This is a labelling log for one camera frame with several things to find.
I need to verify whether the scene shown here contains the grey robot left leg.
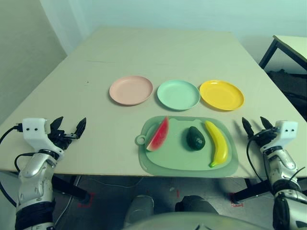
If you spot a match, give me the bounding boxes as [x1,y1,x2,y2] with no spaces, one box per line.
[124,194,155,228]

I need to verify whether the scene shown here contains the black left wrist camera cable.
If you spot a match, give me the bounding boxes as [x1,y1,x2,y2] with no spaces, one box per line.
[0,122,36,208]

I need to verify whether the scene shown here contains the beige side table black frame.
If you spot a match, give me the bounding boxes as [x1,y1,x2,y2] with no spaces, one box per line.
[258,34,307,72]

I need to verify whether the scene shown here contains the black cloth heap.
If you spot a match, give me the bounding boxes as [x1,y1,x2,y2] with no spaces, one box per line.
[266,68,307,113]

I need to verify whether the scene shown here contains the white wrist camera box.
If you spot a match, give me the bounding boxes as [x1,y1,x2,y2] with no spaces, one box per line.
[18,117,65,156]
[261,120,299,156]

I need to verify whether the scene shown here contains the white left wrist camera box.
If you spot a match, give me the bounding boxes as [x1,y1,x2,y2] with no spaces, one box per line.
[18,117,65,156]

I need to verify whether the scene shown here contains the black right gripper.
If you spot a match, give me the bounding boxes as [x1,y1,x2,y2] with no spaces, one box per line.
[241,116,279,150]

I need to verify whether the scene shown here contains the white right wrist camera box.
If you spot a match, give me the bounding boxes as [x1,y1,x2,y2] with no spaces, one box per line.
[261,120,299,156]

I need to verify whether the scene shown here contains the dark green toy avocado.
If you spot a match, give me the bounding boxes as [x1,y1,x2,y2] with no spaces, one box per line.
[186,126,206,151]

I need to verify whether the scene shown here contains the toy watermelon slice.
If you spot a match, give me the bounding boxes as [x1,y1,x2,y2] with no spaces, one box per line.
[145,115,170,152]

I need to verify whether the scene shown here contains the yellow toy banana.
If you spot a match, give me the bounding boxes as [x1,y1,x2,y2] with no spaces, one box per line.
[204,120,228,168]

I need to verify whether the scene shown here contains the black table leg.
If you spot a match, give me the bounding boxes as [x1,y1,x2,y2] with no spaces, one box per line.
[231,177,274,204]
[51,176,93,204]

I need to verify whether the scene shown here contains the green cutting board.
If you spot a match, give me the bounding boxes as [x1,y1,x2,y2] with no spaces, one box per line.
[135,115,239,178]

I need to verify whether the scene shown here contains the mint green plate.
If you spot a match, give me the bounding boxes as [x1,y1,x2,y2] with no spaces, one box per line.
[157,80,201,111]

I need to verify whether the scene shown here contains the grey robot leg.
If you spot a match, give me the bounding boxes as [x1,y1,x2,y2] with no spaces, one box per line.
[175,195,219,215]
[124,194,155,228]

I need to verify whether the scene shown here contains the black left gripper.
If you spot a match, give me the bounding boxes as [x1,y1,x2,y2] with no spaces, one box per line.
[47,116,87,151]

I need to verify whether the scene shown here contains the pink plate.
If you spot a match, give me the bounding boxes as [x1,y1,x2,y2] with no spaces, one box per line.
[109,76,154,106]

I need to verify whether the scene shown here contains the grey robot right leg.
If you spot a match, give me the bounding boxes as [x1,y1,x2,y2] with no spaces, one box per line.
[175,195,219,215]

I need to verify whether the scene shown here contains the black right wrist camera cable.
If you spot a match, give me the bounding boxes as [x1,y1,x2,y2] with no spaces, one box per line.
[246,135,276,195]

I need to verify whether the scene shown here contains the yellow plate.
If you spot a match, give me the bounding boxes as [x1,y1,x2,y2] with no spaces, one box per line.
[199,80,245,111]

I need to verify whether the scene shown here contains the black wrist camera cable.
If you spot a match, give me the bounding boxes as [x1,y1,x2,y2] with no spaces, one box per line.
[246,135,276,195]
[0,122,36,208]

